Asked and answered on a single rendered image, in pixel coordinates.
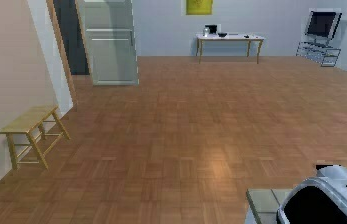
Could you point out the grey metal television stand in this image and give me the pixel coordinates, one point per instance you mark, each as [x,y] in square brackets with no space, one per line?
[318,52]

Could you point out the black television set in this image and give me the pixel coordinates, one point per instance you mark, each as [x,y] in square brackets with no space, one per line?
[322,24]

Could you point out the black bowl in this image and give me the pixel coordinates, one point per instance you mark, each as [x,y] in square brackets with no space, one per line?
[222,34]

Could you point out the black laptop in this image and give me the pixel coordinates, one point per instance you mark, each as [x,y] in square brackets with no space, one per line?
[211,28]

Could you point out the black remote control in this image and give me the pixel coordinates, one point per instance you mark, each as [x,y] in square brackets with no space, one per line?
[246,36]

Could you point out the white table with wooden legs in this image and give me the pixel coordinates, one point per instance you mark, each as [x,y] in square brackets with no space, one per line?
[229,37]

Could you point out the grey green low table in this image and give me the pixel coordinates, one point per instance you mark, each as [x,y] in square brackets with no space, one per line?
[266,203]

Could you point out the light wooden bench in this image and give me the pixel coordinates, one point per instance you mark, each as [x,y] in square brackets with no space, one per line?
[27,124]

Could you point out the silver kettle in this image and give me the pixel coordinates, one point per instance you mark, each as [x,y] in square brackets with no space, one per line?
[206,32]

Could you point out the yellow framed picture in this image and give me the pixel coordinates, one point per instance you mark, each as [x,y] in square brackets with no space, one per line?
[199,6]

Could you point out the grey bin with black opening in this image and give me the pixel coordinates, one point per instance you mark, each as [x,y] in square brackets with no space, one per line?
[324,203]

